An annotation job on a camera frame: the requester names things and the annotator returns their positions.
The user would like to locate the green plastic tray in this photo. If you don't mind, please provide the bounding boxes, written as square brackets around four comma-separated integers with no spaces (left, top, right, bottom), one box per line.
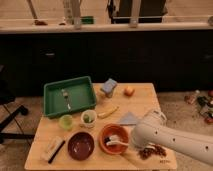
[43,76,97,118]

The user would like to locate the yellow banana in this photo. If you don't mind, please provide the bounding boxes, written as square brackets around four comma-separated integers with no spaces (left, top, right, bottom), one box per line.
[97,106,119,119]

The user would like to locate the bunch of dark grapes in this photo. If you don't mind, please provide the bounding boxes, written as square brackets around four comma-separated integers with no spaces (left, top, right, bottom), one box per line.
[138,144,167,160]

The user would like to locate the grey triangular cloth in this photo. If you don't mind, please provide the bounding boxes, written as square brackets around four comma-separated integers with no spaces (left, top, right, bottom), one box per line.
[118,112,139,125]

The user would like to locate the green plastic cup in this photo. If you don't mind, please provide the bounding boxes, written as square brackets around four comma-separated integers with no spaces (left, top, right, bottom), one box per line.
[59,115,72,130]

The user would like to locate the black office chair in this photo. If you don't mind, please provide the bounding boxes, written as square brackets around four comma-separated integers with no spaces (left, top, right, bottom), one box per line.
[0,64,36,145]

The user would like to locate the white dish brush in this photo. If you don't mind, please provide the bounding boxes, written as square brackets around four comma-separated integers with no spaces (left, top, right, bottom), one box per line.
[104,135,128,146]

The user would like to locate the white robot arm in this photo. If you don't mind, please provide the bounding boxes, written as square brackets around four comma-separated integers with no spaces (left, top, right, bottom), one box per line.
[129,110,213,166]

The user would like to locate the blue sponge block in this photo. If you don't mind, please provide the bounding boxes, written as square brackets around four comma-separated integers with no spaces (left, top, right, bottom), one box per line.
[100,78,117,98]

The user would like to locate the small items in tray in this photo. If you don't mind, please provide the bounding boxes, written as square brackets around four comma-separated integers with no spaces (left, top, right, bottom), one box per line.
[61,89,71,110]

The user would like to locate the dark purple bowl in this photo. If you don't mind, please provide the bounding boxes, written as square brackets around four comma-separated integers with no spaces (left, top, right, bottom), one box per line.
[68,132,95,161]

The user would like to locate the white scrub brush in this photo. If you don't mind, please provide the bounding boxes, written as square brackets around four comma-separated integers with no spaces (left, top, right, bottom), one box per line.
[41,136,65,163]

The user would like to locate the orange red bowl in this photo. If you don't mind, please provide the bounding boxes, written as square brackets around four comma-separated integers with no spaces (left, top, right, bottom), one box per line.
[98,124,129,155]

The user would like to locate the white cup with green item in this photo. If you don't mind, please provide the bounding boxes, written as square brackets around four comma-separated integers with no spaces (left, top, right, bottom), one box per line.
[81,110,97,128]

